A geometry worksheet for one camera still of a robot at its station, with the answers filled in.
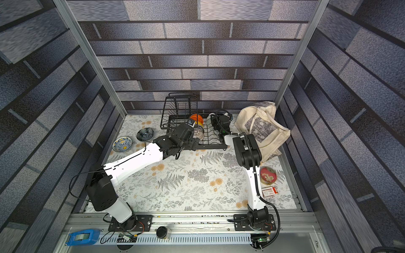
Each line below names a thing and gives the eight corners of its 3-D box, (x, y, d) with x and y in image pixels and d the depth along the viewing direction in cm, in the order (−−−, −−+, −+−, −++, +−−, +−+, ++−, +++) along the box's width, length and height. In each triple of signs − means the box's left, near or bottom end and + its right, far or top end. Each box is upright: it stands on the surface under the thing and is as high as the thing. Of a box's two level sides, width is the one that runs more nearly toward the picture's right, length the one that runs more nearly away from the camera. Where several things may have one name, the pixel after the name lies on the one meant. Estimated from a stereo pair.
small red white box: (263, 196, 83) (265, 194, 81) (261, 188, 86) (263, 186, 83) (276, 196, 83) (279, 194, 81) (274, 188, 86) (276, 186, 83)
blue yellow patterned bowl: (113, 153, 101) (110, 149, 97) (119, 140, 107) (115, 136, 103) (129, 153, 101) (126, 149, 97) (133, 140, 107) (130, 136, 103)
